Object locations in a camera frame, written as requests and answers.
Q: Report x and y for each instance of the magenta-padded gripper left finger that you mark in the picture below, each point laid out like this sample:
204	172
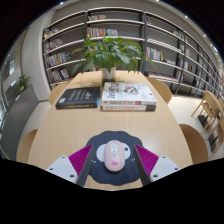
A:
60	165

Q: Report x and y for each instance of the small green floor plant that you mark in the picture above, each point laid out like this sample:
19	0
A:
22	82

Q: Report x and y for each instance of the green potted plant white pot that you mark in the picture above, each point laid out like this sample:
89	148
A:
110	55

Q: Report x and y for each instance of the dark fuzzy-creature mouse pad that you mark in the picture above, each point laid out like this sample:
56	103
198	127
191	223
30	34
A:
113	176

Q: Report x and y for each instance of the ceiling lights group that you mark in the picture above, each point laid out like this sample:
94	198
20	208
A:
215	49

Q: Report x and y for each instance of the thick book red-lettered spine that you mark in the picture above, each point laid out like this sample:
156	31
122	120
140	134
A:
126	107

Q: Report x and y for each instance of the black hardcover book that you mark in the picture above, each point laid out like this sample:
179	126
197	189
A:
78	97

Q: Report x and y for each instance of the grey bookshelf unit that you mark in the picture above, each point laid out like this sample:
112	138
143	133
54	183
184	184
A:
66	30

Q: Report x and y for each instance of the white illustrated cover book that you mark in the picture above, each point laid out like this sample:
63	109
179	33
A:
128	93

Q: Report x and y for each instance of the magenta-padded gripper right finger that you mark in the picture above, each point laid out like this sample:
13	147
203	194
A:
165	166

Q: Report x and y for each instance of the pale pink computer mouse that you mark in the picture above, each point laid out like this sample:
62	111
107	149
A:
114	155

